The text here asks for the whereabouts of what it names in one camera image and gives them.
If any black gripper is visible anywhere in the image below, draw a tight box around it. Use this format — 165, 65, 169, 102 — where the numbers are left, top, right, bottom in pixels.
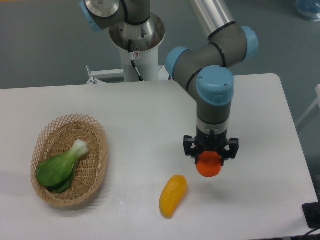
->
183, 127, 239, 166

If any orange toy orange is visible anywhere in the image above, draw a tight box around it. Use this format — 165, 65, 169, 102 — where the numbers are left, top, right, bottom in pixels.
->
195, 151, 222, 178

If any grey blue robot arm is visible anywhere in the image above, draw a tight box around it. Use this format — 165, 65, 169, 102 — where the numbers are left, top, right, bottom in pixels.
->
79, 0, 259, 163

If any woven wicker basket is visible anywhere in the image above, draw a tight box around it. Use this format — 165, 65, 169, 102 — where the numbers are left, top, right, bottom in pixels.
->
30, 114, 108, 207

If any yellow toy mango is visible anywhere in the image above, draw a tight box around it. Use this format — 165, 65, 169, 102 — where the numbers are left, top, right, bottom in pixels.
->
159, 175, 188, 219

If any black device at edge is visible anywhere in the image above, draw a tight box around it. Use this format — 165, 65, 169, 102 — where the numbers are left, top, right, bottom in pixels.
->
302, 202, 320, 229

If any green toy bok choy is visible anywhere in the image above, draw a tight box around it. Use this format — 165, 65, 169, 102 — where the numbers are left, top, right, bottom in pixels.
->
35, 139, 89, 193

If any blue plastic bag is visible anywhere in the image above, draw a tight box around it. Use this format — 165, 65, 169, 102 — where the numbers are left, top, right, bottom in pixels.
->
295, 0, 320, 22

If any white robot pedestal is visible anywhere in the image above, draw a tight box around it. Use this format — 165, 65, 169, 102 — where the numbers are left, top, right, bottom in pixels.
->
85, 12, 176, 85

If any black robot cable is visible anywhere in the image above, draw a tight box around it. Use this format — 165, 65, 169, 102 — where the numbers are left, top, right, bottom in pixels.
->
127, 39, 145, 82

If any white frame at right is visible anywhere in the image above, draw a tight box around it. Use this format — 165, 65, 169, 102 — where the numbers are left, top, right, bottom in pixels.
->
295, 84, 320, 131

